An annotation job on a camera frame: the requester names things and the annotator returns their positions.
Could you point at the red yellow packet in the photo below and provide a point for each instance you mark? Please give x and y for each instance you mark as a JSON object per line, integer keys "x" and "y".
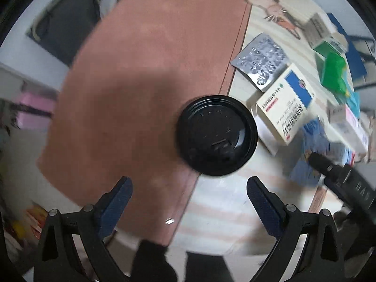
{"x": 29, "y": 223}

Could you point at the person's right leg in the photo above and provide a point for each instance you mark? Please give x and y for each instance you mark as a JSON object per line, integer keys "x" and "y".
{"x": 205, "y": 267}

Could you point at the person's left leg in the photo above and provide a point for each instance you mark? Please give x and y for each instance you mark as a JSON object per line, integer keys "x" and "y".
{"x": 154, "y": 261}

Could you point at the turquoise green snack bag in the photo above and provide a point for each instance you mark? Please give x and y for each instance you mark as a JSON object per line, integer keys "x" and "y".
{"x": 332, "y": 70}

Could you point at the white green medicine box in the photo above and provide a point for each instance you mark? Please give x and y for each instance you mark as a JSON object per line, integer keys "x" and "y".
{"x": 329, "y": 47}

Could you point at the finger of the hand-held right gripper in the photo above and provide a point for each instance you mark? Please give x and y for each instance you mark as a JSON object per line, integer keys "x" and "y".
{"x": 323, "y": 164}

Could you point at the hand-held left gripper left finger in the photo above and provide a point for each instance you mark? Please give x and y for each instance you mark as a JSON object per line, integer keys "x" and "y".
{"x": 113, "y": 208}

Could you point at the silver blister pack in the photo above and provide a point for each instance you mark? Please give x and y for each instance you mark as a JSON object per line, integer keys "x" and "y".
{"x": 258, "y": 58}

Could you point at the blue packet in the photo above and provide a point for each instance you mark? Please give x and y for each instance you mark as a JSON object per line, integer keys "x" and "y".
{"x": 311, "y": 152}

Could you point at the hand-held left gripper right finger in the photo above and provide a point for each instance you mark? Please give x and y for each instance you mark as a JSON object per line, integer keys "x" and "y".
{"x": 265, "y": 208}

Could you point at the white blue medicine box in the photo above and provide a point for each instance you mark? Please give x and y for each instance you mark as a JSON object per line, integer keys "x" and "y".
{"x": 288, "y": 108}

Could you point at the white storage box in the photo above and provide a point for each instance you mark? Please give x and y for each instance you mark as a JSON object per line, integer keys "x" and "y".
{"x": 26, "y": 77}

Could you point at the white grey toothpaste box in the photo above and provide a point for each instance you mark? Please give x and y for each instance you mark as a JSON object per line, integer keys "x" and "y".
{"x": 318, "y": 29}

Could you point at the person's leg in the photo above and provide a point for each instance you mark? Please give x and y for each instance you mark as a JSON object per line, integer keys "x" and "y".
{"x": 205, "y": 267}
{"x": 154, "y": 261}

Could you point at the pink brown desk mat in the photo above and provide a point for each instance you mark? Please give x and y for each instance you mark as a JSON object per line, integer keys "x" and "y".
{"x": 132, "y": 64}

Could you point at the cartoon printed table cover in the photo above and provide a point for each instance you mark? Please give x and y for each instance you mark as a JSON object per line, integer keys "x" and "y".
{"x": 264, "y": 14}

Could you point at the pink white box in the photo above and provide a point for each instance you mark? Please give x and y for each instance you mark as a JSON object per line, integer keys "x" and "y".
{"x": 349, "y": 129}

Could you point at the black plastic cup lid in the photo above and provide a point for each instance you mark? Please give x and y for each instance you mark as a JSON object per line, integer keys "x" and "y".
{"x": 214, "y": 135}

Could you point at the dark cloth bag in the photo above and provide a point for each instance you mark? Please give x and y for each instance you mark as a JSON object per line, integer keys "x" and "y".
{"x": 64, "y": 20}

